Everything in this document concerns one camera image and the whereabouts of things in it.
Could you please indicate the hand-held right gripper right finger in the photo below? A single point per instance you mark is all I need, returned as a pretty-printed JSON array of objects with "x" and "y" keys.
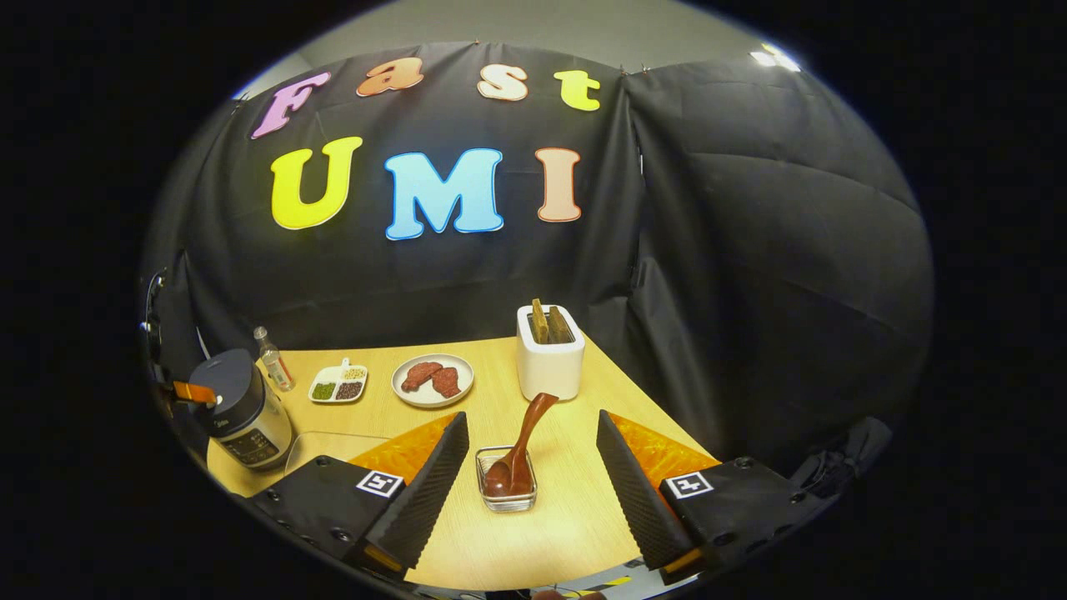
[{"x": 638, "y": 500}]

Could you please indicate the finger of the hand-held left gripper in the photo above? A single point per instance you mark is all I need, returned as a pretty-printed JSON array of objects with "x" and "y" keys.
[{"x": 196, "y": 392}]

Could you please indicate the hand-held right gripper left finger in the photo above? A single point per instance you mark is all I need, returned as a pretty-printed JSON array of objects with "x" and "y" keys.
[{"x": 425, "y": 500}]

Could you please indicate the grey and cream rice cooker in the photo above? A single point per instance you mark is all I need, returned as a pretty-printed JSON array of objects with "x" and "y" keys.
[{"x": 250, "y": 433}]

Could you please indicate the brown wooden spoon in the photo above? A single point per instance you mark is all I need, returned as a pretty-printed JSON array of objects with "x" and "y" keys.
[{"x": 523, "y": 450}]

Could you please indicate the small clear glass bottle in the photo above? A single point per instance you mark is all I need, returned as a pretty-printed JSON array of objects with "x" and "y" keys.
[{"x": 275, "y": 367}]

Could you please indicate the round white plate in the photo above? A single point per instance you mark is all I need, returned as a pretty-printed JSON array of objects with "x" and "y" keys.
[{"x": 429, "y": 401}]

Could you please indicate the brown meat piece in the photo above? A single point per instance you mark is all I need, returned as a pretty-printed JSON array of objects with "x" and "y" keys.
[
  {"x": 419, "y": 375},
  {"x": 447, "y": 382}
]

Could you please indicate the white divided dish with beans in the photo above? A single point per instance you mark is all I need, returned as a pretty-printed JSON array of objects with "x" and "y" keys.
[{"x": 330, "y": 375}]

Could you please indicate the white toaster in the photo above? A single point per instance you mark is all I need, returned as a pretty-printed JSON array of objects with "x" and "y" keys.
[{"x": 550, "y": 371}]

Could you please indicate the brown toast slice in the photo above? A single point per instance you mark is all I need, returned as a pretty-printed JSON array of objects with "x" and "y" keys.
[
  {"x": 540, "y": 323},
  {"x": 559, "y": 327}
]

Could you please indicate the black backdrop cloth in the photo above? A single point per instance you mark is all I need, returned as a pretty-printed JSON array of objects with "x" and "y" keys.
[{"x": 733, "y": 250}]

